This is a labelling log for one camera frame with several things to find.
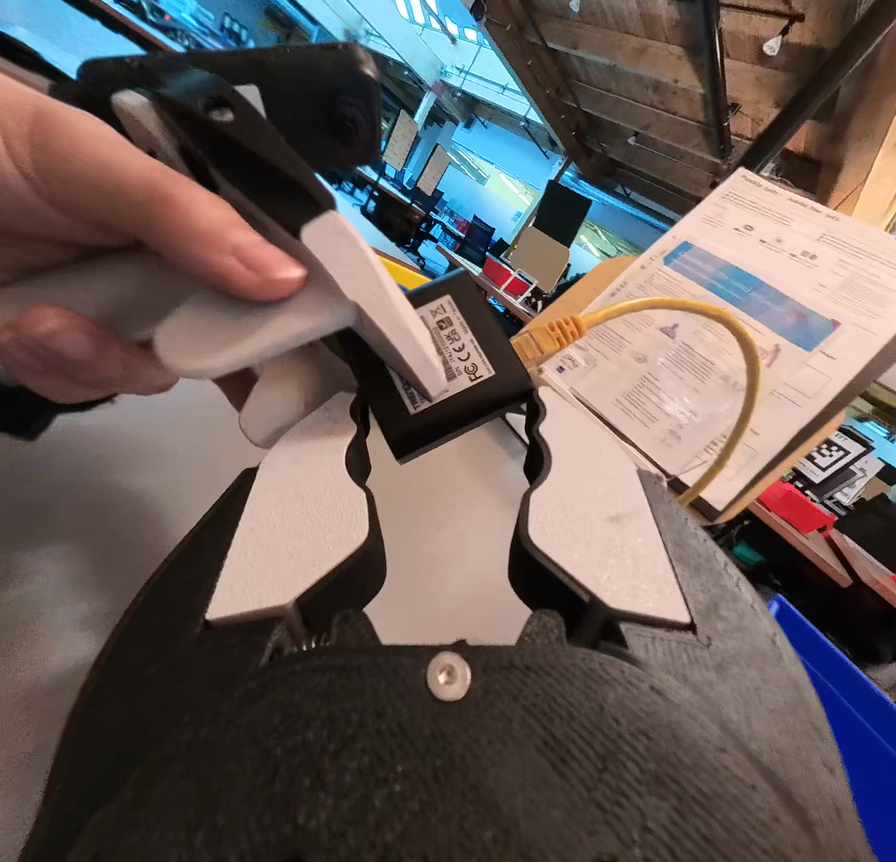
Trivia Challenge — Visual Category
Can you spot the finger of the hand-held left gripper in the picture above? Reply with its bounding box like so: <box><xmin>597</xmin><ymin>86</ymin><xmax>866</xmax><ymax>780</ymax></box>
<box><xmin>301</xmin><ymin>210</ymin><xmax>450</xmax><ymax>403</ymax></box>
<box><xmin>240</xmin><ymin>343</ymin><xmax>359</xmax><ymax>450</ymax></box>

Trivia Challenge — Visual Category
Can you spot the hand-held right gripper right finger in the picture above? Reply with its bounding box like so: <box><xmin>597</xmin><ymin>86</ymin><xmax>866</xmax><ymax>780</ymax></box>
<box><xmin>513</xmin><ymin>386</ymin><xmax>694</xmax><ymax>631</ymax></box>

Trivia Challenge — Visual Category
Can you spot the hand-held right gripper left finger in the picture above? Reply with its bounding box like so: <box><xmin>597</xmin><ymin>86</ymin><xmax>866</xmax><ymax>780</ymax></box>
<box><xmin>204</xmin><ymin>393</ymin><xmax>387</xmax><ymax>626</ymax></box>

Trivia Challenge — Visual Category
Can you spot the yellow plastic bin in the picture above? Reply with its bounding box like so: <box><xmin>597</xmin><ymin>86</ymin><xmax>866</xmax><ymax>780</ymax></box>
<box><xmin>377</xmin><ymin>253</ymin><xmax>432</xmax><ymax>291</ymax></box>

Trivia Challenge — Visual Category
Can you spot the black network splitter box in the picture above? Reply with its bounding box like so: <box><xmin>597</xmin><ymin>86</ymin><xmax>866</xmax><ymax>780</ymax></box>
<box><xmin>346</xmin><ymin>269</ymin><xmax>536</xmax><ymax>466</ymax></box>

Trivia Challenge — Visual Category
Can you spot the yellow network cable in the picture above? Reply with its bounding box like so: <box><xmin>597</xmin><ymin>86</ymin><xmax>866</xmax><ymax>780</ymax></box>
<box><xmin>510</xmin><ymin>297</ymin><xmax>764</xmax><ymax>507</ymax></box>

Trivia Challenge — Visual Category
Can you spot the grey desk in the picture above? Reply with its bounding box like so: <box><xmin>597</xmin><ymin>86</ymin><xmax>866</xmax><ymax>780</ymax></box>
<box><xmin>0</xmin><ymin>375</ymin><xmax>673</xmax><ymax>862</ymax></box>

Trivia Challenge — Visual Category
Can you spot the person's left hand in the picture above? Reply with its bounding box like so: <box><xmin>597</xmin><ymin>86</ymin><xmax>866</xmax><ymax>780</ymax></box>
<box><xmin>0</xmin><ymin>71</ymin><xmax>309</xmax><ymax>407</ymax></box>

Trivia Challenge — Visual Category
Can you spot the black office chair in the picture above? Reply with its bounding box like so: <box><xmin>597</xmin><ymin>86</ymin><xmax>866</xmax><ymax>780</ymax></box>
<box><xmin>455</xmin><ymin>215</ymin><xmax>497</xmax><ymax>268</ymax></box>

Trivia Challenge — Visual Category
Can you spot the red box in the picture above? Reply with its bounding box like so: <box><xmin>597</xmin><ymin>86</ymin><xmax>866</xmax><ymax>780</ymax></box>
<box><xmin>482</xmin><ymin>255</ymin><xmax>534</xmax><ymax>298</ymax></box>

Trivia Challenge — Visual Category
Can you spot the lens wipe packet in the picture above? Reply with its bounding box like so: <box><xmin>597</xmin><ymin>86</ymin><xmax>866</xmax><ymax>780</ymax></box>
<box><xmin>545</xmin><ymin>348</ymin><xmax>597</xmax><ymax>389</ymax></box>

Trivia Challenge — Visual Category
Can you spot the beige chair back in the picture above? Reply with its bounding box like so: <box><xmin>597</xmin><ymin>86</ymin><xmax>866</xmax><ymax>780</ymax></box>
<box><xmin>506</xmin><ymin>225</ymin><xmax>571</xmax><ymax>294</ymax></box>

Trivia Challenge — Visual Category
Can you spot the instruction sheet on stand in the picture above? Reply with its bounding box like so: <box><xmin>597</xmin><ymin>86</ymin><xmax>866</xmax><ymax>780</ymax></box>
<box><xmin>539</xmin><ymin>168</ymin><xmax>896</xmax><ymax>523</ymax></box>

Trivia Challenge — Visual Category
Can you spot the black monitor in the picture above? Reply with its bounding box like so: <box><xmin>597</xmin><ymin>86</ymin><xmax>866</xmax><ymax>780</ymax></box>
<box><xmin>534</xmin><ymin>178</ymin><xmax>594</xmax><ymax>249</ymax></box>

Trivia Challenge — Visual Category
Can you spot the black and white marker tag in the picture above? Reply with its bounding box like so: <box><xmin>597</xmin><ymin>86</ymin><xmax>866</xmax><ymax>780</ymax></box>
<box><xmin>793</xmin><ymin>427</ymin><xmax>877</xmax><ymax>505</ymax></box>

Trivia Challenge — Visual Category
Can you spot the printed instruction sheet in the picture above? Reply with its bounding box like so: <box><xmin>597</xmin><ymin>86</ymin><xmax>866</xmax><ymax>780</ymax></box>
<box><xmin>553</xmin><ymin>169</ymin><xmax>896</xmax><ymax>509</ymax></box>

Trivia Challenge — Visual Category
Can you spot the blue plastic bin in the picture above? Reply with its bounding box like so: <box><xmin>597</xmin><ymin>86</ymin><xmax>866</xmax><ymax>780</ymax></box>
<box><xmin>768</xmin><ymin>592</ymin><xmax>896</xmax><ymax>862</ymax></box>

